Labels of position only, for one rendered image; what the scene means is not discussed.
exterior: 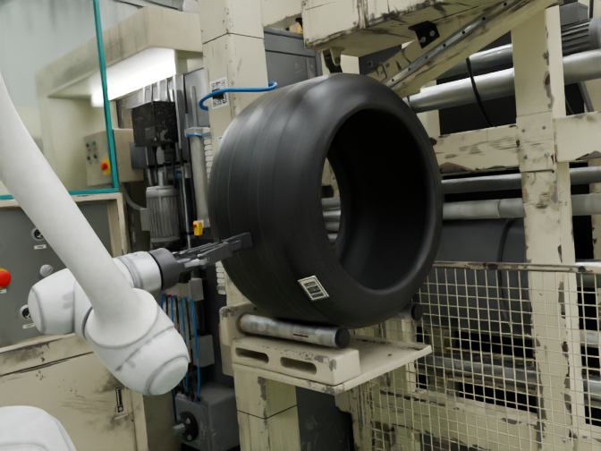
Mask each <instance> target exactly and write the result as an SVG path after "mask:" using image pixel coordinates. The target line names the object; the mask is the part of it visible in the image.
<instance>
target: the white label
mask: <svg viewBox="0 0 601 451"><path fill-rule="evenodd" d="M298 282H299V283H300V285H301V286H302V288H303V289H304V290H305V292H306V293H307V295H308V296H309V298H310V299H311V301H315V300H319V299H323V298H326V297H328V294H327V293H326V291H325V289H324V288H323V286H322V285H321V284H320V283H319V282H318V280H317V278H316V277H315V276H313V277H307V278H304V279H301V280H298Z"/></svg>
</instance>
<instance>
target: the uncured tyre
mask: <svg viewBox="0 0 601 451"><path fill-rule="evenodd" d="M326 158H327V160H328V161H329V163H330V165H331V167H332V169H333V171H334V175H335V179H336V181H337V185H338V190H339V195H340V204H341V215H340V224H339V229H338V234H337V237H336V240H335V243H334V247H333V249H332V247H331V244H330V242H329V240H328V237H327V233H326V228H325V223H324V219H323V212H322V202H321V184H322V175H323V169H324V164H325V161H326ZM207 205H208V217H209V224H210V229H211V234H212V237H213V241H214V243H215V239H219V243H220V241H222V240H225V239H228V238H231V237H234V236H236V235H239V234H244V233H250V235H251V239H252V243H253V246H252V247H250V248H248V249H245V250H242V251H237V252H235V253H233V255H232V256H231V258H230V259H227V258H226V259H223V260H220V261H221V263H222V265H223V267H224V270H225V271H226V273H227V275H228V277H230V279H231V280H232V282H233V283H234V285H235V286H236V287H237V289H238V290H239V291H240V292H241V293H242V294H243V295H244V296H245V297H246V298H247V299H248V300H249V301H250V302H252V303H253V304H255V305H256V306H258V307H259V308H260V309H261V310H263V311H265V312H267V313H269V314H271V315H272V316H275V317H277V318H279V319H288V320H295V321H301V322H308V323H315V324H321V325H328V326H335V327H341V328H347V329H357V328H366V327H370V326H374V325H377V324H380V323H382V322H384V321H386V320H388V319H390V318H391V317H393V316H394V315H396V314H397V313H398V312H399V311H400V310H402V309H403V308H404V307H405V305H406V304H407V303H408V302H409V301H410V300H411V298H412V297H413V296H414V294H415V293H416V292H417V291H418V290H419V289H420V287H421V286H422V284H423V283H424V281H425V280H426V278H427V275H428V273H429V271H430V269H431V268H432V265H433V263H434V260H435V257H436V253H437V249H438V245H439V241H440V236H441V231H442V223H443V189H442V182H441V175H440V171H439V166H438V163H437V159H436V153H435V151H434V148H433V146H432V143H431V140H430V139H429V137H428V135H427V132H426V130H425V128H424V126H423V124H422V122H421V121H420V120H419V118H418V117H417V115H416V114H415V113H414V111H413V110H412V109H411V108H410V107H409V106H408V105H407V104H406V103H405V102H404V101H403V100H402V99H401V98H400V97H399V96H398V95H397V94H396V93H395V92H394V91H393V90H392V89H390V88H389V87H388V86H386V85H385V84H384V83H383V82H381V81H378V80H376V79H374V78H372V77H369V76H367V75H363V74H357V73H347V72H336V73H329V74H326V75H323V76H319V77H317V78H313V79H310V80H306V81H301V82H298V83H294V84H292V85H289V86H285V87H282V88H279V89H273V90H271V91H268V92H267V93H265V94H263V95H261V96H260V97H258V98H256V99H255V100H253V101H252V102H251V103H250V104H249V105H247V106H246V107H245V108H244V109H242V110H241V111H240V113H239V114H237V115H236V117H235V118H234V119H233V120H232V122H231V123H230V125H229V126H228V128H227V129H226V131H225V132H224V135H223V137H222V139H221V140H220V142H219V144H218V147H217V149H216V153H215V156H214V159H213V163H212V166H211V171H210V176H209V182H208V194H207ZM313 276H315V277H316V278H317V280H318V282H319V283H320V284H321V285H322V286H323V288H324V289H325V291H326V293H327V294H328V297H326V298H323V299H319V300H315V301H311V299H310V298H309V296H308V295H307V293H306V292H305V290H304V289H303V288H302V286H301V284H300V283H299V282H298V280H301V279H304V278H307V277H313Z"/></svg>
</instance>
